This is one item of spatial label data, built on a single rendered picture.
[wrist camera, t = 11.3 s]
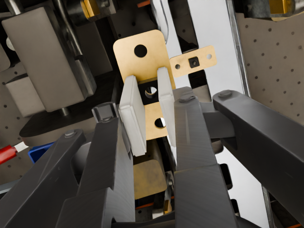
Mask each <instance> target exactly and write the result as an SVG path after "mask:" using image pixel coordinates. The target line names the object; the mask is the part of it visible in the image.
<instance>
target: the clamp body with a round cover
mask: <svg viewBox="0 0 304 228"><path fill-rule="evenodd" d="M146 149H147V152H145V155H141V156H137V157H136V156H135V155H133V153H132V150H131V148H130V150H131V153H132V156H133V178H134V200H137V199H139V198H143V197H146V196H149V195H153V194H156V193H159V192H162V191H165V190H166V189H167V182H166V176H165V171H164V166H163V162H162V156H161V152H160V149H159V146H158V144H157V141H156V139H150V140H146Z"/></svg>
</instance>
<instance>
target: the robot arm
mask: <svg viewBox="0 0 304 228"><path fill-rule="evenodd" d="M157 80H158V96H159V102H160V106H161V110H162V114H163V118H164V121H165V124H166V129H167V132H168V136H169V140H170V143H171V146H173V147H176V161H177V171H175V172H174V196H175V210H173V211H171V212H169V213H166V214H164V215H162V216H159V217H157V218H154V219H152V220H150V221H146V222H136V221H135V202H134V178H133V156H132V153H133V155H135V156H136V157H137V156H141V155H145V152H147V149H146V120H145V108H144V105H143V102H142V99H141V96H140V93H139V89H138V83H137V80H136V77H135V76H133V75H131V76H127V77H126V79H125V83H124V87H123V92H122V96H121V100H120V104H117V105H115V103H114V102H112V101H111V102H105V103H102V104H99V105H97V106H95V107H94V108H92V113H93V116H94V118H95V121H96V126H95V130H94V131H93V132H91V133H88V134H86V135H85V134H84V131H83V130H82V129H80V128H79V129H72V130H69V131H67V132H66V133H64V134H63V135H62V136H60V137H59V139H58V140H57V141H56V142H55V143H54V144H53V145H52V146H51V147H50V148H49V149H48V150H47V151H46V152H45V153H44V154H43V155H42V156H41V157H40V158H39V159H38V160H37V161H36V162H35V163H34V165H33V166H32V167H31V168H30V169H29V170H28V171H27V172H26V173H25V174H24V175H23V176H22V177H21V178H20V179H19V180H18V181H17V182H16V184H15V185H14V186H13V187H12V188H11V189H10V190H9V191H8V192H7V193H6V194H5V195H4V196H3V197H2V198H1V199H0V228H261V227H259V226H258V225H256V224H254V223H252V222H250V221H248V220H246V219H244V218H242V217H239V216H237V215H235V212H234V209H233V205H232V202H231V199H230V196H229V193H228V189H227V186H226V183H225V180H224V177H223V173H222V170H221V167H220V164H219V163H218V162H217V159H216V156H215V153H214V149H213V146H212V143H211V138H220V141H221V143H222V144H223V145H224V146H225V147H226V148H227V149H228V151H229V152H230V153H231V154H232V155H233V156H234V157H235V158H236V159H237V160H238V161H239V162H240V163H241V164H242V165H243V166H244V167H245V168H246V169H247V170H248V171H249V172H250V173H251V174H252V175H253V176H254V177H255V178H256V179H257V180H258V181H259V182H260V183H261V184H262V185H263V186H264V187H265V188H266V189H267V190H268V191H269V192H270V193H271V194H272V195H273V196H274V197H275V198H276V199H277V200H278V202H279V203H280V204H281V205H282V206H283V207H284V208H285V209H286V210H287V211H288V212H289V213H290V214H291V215H292V216H293V217H294V218H295V219H296V220H297V221H298V222H299V223H300V224H301V225H302V226H303V227H304V126H303V125H302V124H300V123H298V122H296V121H294V120H292V119H290V118H288V117H286V116H284V115H282V114H280V113H278V112H277V111H275V110H273V109H271V108H269V107H267V106H265V105H263V104H261V103H259V102H257V101H255V100H254V99H252V98H250V97H248V96H246V95H244V94H242V93H240V92H238V91H236V90H223V91H221V92H218V93H216V94H214V95H213V96H212V99H213V102H199V99H198V97H197V96H195V95H194V93H193V91H192V88H191V87H189V86H184V87H181V88H177V89H172V86H171V81H170V78H169V74H168V70H167V68H165V67H161V68H158V70H157ZM130 148H131V150H132V153H131V150H130Z"/></svg>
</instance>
